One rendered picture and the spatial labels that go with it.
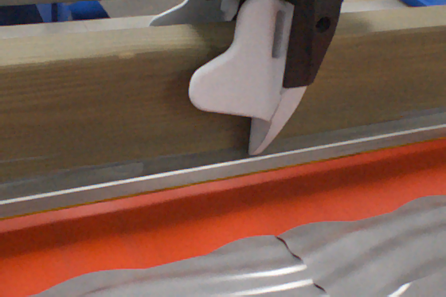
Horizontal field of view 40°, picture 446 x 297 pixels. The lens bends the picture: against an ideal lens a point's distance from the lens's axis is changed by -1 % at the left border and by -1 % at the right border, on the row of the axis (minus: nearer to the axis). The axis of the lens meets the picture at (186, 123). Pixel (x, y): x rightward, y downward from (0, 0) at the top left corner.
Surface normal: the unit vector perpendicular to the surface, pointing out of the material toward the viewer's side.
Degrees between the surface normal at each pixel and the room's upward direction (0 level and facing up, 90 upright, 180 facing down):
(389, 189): 0
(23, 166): 90
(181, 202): 0
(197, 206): 0
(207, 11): 97
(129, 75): 90
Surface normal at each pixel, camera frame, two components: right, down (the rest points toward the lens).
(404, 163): 0.11, -0.83
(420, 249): 0.36, -0.42
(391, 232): 0.30, -0.62
